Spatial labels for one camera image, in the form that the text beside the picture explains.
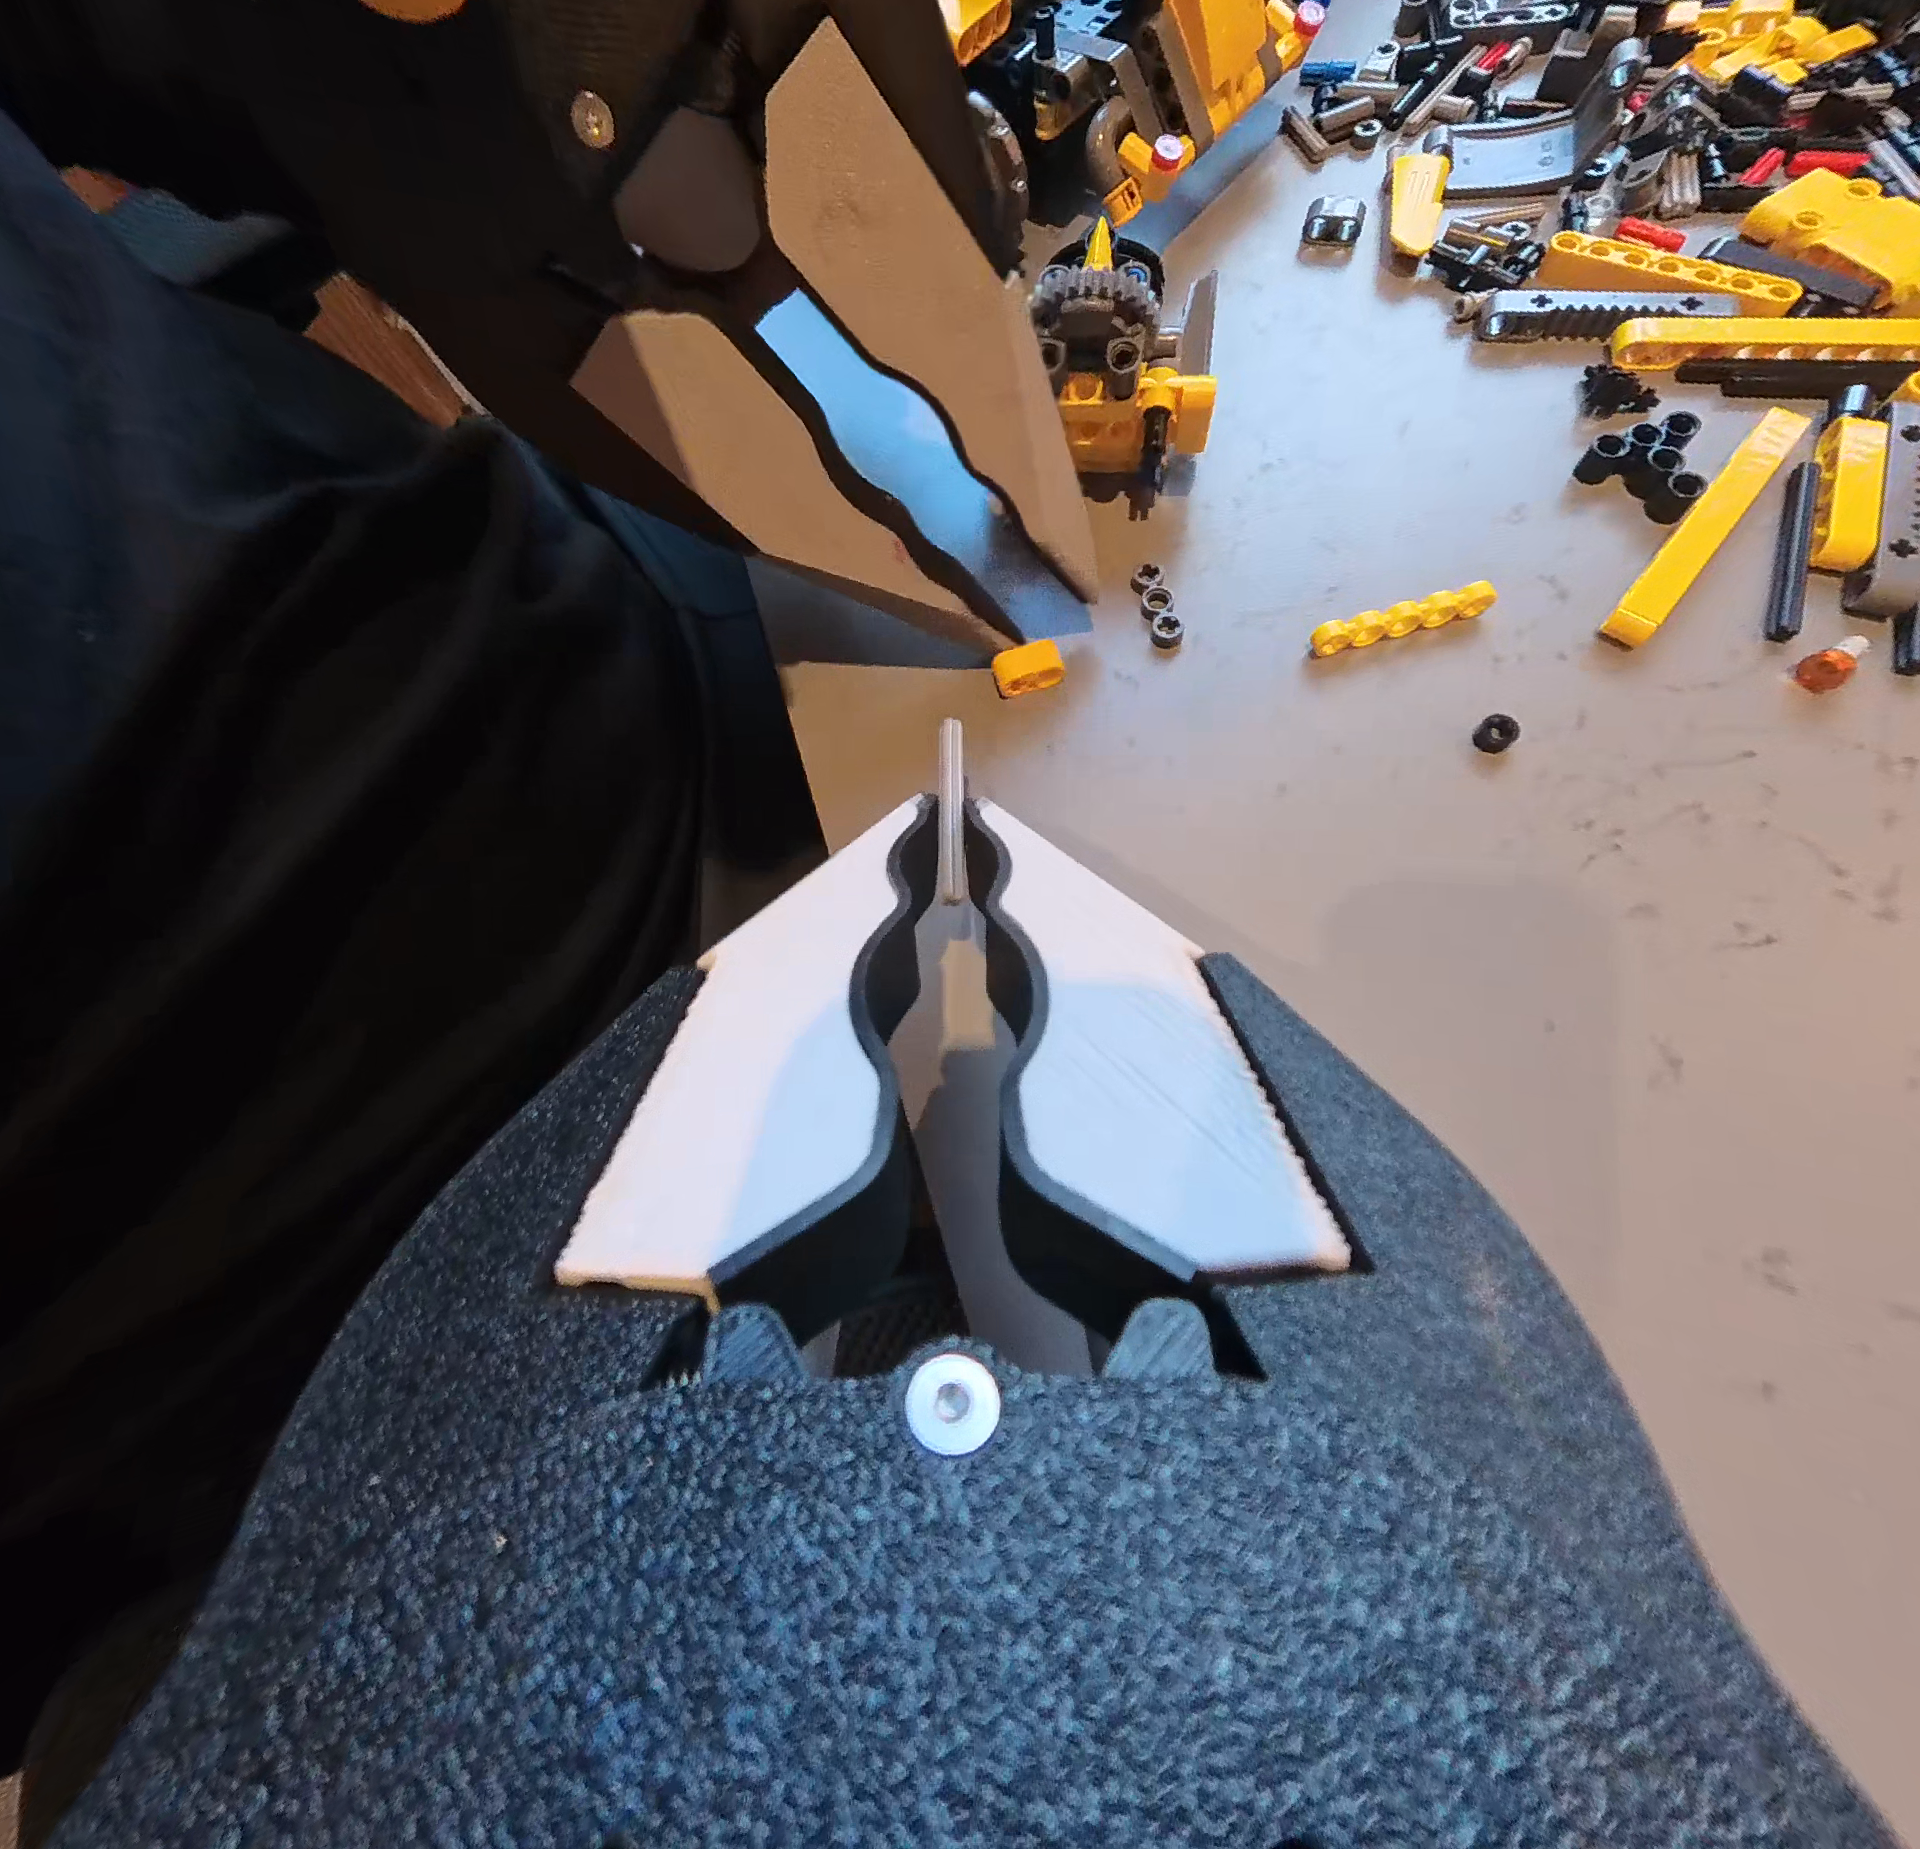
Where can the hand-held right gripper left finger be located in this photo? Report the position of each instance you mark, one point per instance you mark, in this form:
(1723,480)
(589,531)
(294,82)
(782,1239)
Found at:
(748,1129)

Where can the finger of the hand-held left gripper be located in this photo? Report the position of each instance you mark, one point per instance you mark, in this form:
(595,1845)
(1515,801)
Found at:
(898,228)
(748,453)

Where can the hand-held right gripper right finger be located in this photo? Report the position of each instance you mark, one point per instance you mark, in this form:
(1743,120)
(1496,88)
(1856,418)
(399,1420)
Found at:
(1154,1114)

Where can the yellow brick wheel subassembly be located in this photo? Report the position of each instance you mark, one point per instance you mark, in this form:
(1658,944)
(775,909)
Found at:
(1118,378)

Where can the small yellow connector piece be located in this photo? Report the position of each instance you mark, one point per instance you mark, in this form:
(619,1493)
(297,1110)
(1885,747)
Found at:
(1028,669)

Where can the yellow brick vehicle model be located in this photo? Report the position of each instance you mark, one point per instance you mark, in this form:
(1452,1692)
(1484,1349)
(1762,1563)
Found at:
(1185,21)

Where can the thin grey axle rod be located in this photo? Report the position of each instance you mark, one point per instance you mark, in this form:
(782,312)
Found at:
(951,800)

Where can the yellow holed beam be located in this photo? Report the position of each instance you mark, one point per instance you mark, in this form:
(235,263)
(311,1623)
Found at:
(1404,617)

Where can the spread of yellow beams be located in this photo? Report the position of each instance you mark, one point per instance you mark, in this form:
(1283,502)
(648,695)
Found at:
(1723,336)

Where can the grey desk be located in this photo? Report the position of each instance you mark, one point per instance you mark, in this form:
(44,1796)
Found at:
(1351,905)

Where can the small grey curved connector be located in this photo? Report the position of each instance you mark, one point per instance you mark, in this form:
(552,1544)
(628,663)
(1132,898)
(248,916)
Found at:
(1333,220)

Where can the small black bushing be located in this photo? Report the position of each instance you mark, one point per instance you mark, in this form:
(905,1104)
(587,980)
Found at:
(1496,734)

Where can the yellow curved fairing piece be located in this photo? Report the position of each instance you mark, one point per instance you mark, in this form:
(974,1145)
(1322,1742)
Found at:
(1418,201)

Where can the person's dark clothing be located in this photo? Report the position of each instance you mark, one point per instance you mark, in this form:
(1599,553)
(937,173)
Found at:
(299,832)

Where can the black connector cluster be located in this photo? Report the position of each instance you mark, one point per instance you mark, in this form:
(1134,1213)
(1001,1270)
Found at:
(1642,463)

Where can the small orange peg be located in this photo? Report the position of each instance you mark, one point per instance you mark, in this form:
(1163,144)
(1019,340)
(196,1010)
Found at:
(1830,669)

